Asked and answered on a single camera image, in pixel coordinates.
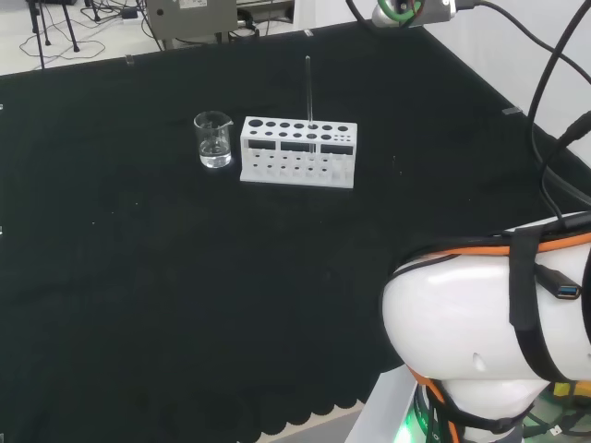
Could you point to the white test tube rack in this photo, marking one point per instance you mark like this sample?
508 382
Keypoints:
295 177

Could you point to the black bench cloth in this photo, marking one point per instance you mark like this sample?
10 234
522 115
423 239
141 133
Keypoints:
184 277

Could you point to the clear glass beaker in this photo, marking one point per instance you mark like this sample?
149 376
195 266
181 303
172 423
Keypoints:
213 147

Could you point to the black tripod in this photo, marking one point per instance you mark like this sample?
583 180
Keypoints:
69 27

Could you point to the grey metal cabinet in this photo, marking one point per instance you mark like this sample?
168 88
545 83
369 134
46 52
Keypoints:
194 18

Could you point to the clear glass rod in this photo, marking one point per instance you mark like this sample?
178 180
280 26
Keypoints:
309 92

